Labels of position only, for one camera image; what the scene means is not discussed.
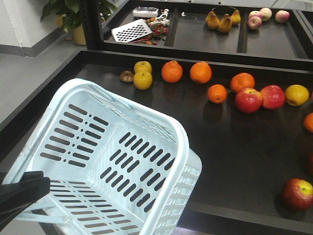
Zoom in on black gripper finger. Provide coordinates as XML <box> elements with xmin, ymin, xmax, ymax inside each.
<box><xmin>0</xmin><ymin>186</ymin><xmax>50</xmax><ymax>228</ymax></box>
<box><xmin>0</xmin><ymin>171</ymin><xmax>50</xmax><ymax>196</ymax></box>

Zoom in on light blue plastic basket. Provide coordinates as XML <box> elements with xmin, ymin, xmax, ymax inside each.
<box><xmin>3</xmin><ymin>79</ymin><xmax>202</xmax><ymax>235</ymax></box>

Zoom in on orange behind red apples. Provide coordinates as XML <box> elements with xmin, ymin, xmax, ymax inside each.
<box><xmin>230</xmin><ymin>72</ymin><xmax>255</xmax><ymax>93</ymax></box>

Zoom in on brown flat fruit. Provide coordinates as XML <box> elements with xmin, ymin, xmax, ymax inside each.
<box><xmin>119</xmin><ymin>70</ymin><xmax>134</xmax><ymax>82</ymax></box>

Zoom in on yellow pear front left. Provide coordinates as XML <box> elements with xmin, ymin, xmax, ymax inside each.
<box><xmin>134</xmin><ymin>71</ymin><xmax>153</xmax><ymax>90</ymax></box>

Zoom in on yellow pear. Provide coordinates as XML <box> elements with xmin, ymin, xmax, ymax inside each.
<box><xmin>134</xmin><ymin>61</ymin><xmax>152</xmax><ymax>73</ymax></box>
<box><xmin>134</xmin><ymin>71</ymin><xmax>153</xmax><ymax>90</ymax></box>

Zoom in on yellow pear back left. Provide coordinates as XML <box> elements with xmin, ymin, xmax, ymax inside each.
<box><xmin>134</xmin><ymin>61</ymin><xmax>152</xmax><ymax>73</ymax></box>

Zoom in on green potted plant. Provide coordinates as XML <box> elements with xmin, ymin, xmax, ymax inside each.
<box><xmin>41</xmin><ymin>0</ymin><xmax>117</xmax><ymax>46</ymax></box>

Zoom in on white perforated board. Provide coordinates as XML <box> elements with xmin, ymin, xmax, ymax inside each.
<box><xmin>111</xmin><ymin>19</ymin><xmax>152</xmax><ymax>43</ymax></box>

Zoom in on orange with knob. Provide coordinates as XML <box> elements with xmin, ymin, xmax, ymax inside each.
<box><xmin>190</xmin><ymin>61</ymin><xmax>212</xmax><ymax>84</ymax></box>

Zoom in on white device with buttons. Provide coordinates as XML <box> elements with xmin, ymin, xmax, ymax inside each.
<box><xmin>132</xmin><ymin>7</ymin><xmax>159</xmax><ymax>18</ymax></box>

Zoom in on small orange centre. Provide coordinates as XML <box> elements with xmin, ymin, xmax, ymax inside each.
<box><xmin>207</xmin><ymin>84</ymin><xmax>227</xmax><ymax>104</ymax></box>

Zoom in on small orange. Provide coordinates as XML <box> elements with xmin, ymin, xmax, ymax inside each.
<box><xmin>303</xmin><ymin>113</ymin><xmax>313</xmax><ymax>133</ymax></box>
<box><xmin>207</xmin><ymin>84</ymin><xmax>227</xmax><ymax>104</ymax></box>

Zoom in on black wooden display table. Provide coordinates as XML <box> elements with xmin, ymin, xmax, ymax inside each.
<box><xmin>0</xmin><ymin>51</ymin><xmax>313</xmax><ymax>235</ymax></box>

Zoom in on red apple pair left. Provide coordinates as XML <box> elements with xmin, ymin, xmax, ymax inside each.
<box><xmin>235</xmin><ymin>88</ymin><xmax>263</xmax><ymax>114</ymax></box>

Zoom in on red apple pair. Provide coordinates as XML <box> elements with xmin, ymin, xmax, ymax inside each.
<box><xmin>260</xmin><ymin>85</ymin><xmax>285</xmax><ymax>110</ymax></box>
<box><xmin>235</xmin><ymin>88</ymin><xmax>263</xmax><ymax>114</ymax></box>

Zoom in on red apple pair right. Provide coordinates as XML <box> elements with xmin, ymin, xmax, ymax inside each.
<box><xmin>260</xmin><ymin>85</ymin><xmax>285</xmax><ymax>110</ymax></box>

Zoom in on dark red apple left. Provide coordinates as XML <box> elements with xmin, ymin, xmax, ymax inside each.
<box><xmin>280</xmin><ymin>178</ymin><xmax>313</xmax><ymax>212</ymax></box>

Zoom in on dark red apple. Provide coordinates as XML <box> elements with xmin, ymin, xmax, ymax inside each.
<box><xmin>307</xmin><ymin>153</ymin><xmax>313</xmax><ymax>176</ymax></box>
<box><xmin>280</xmin><ymin>178</ymin><xmax>313</xmax><ymax>212</ymax></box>

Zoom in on yellow round fruit right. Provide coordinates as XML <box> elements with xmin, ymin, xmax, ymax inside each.
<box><xmin>285</xmin><ymin>84</ymin><xmax>309</xmax><ymax>106</ymax></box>

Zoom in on dark red apple middle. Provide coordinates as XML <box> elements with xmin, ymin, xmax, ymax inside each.
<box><xmin>307</xmin><ymin>153</ymin><xmax>313</xmax><ymax>176</ymax></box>

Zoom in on small orange lower left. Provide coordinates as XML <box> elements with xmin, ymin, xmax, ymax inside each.
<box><xmin>303</xmin><ymin>113</ymin><xmax>313</xmax><ymax>133</ymax></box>

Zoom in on black rear display tray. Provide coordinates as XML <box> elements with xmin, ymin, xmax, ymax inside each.
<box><xmin>80</xmin><ymin>0</ymin><xmax>313</xmax><ymax>71</ymax></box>

